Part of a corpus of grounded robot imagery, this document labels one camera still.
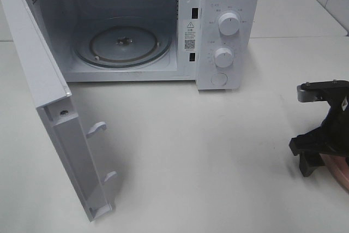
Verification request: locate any round door release button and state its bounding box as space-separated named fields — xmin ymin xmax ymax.
xmin=211 ymin=73 xmax=227 ymax=86

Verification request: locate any glass turntable plate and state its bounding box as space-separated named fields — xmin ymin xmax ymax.
xmin=73 ymin=16 xmax=175 ymax=69

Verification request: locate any white upper power knob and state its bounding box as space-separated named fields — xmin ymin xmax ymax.
xmin=218 ymin=11 xmax=240 ymax=36

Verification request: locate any pink plate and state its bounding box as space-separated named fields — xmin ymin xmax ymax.
xmin=320 ymin=154 xmax=348 ymax=192

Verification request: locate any white microwave oven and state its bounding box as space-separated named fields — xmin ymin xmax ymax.
xmin=39 ymin=0 xmax=257 ymax=90

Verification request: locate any white lower timer knob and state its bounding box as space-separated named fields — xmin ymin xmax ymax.
xmin=214 ymin=47 xmax=235 ymax=68

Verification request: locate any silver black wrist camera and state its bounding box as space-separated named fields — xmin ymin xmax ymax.
xmin=297 ymin=80 xmax=348 ymax=105

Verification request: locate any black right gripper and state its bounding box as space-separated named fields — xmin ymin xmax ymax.
xmin=289 ymin=93 xmax=348 ymax=177

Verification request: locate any white microwave door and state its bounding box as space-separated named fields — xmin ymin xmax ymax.
xmin=1 ymin=0 xmax=112 ymax=221

